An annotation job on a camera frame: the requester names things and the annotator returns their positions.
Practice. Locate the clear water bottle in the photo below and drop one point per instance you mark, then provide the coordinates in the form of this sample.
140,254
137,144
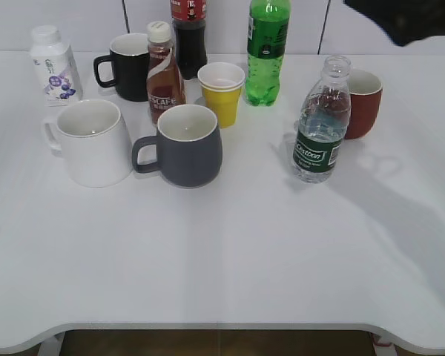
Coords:
323,122

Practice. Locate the white mug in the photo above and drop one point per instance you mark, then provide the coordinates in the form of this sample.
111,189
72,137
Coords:
93,139

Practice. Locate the grey mug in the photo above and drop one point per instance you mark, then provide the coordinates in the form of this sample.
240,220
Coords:
189,149

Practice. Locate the black mug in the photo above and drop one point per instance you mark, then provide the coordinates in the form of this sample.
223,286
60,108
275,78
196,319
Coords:
129,58

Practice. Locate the yellow paper cup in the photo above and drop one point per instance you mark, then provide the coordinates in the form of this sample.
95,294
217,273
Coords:
221,84

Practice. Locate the brown Nescafe coffee bottle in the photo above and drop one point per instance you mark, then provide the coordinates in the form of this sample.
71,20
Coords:
165,85

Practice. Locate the green soda bottle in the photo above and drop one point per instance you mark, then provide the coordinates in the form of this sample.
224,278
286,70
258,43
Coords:
268,25

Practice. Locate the dark cola bottle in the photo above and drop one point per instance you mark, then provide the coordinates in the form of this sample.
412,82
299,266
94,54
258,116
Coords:
189,26

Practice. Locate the red cup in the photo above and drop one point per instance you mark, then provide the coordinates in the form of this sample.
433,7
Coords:
365,90

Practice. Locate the white yogurt drink bottle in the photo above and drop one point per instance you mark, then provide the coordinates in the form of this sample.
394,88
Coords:
55,67

